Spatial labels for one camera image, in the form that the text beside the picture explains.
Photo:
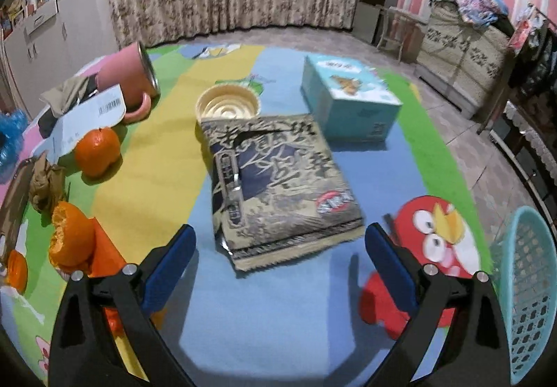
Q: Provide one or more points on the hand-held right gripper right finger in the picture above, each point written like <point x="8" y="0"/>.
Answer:
<point x="389" y="269"/>

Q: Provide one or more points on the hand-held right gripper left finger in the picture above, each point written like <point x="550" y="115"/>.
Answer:
<point x="169" y="269"/>

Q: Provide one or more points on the half-peeled orange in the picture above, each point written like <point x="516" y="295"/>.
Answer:
<point x="72" y="239"/>

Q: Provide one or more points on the dark printed snack bag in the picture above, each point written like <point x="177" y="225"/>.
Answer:
<point x="278" y="186"/>

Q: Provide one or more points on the teal plastic basket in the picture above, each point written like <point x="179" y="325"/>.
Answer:
<point x="526" y="282"/>

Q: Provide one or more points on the white paper label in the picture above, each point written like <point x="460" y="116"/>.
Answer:
<point x="87" y="117"/>

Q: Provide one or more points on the colourful cartoon play mat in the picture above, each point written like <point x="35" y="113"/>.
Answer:
<point x="270" y="317"/>

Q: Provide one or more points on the whole orange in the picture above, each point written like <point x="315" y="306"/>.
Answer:
<point x="98" y="152"/>

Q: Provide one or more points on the orange peel piece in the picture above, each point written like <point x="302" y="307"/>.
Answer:
<point x="17" y="271"/>

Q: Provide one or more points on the brown crumpled wrapper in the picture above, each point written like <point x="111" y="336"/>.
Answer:
<point x="43" y="182"/>

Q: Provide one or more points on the teal tissue box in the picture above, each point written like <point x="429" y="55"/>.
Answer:
<point x="348" y="108"/>

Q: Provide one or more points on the brown phone case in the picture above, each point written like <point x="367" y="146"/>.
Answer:
<point x="13" y="204"/>

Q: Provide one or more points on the cream plastic bowl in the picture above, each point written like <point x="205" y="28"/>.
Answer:
<point x="226" y="106"/>

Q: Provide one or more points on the black pouch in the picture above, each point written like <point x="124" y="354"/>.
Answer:
<point x="48" y="123"/>

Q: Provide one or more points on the table with lace cloth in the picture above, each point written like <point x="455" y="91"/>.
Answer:
<point x="535" y="134"/>

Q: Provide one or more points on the pink mug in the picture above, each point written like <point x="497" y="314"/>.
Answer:
<point x="126" y="73"/>

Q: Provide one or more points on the beige folded cloth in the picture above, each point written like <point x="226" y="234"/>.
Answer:
<point x="69" y="93"/>

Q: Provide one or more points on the blue crumpled plastic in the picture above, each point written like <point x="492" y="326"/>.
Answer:
<point x="11" y="134"/>

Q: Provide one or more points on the floral covered furniture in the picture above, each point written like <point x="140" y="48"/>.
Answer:
<point x="461" y="51"/>

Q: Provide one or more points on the wooden chair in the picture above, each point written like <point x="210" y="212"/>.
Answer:
<point x="400" y="30"/>

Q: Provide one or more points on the white cabinet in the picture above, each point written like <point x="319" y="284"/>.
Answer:
<point x="43" y="43"/>

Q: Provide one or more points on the clothes rack with garments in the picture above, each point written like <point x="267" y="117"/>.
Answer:
<point x="528" y="34"/>

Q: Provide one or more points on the toys on cabinet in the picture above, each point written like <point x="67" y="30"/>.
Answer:
<point x="11" y="6"/>

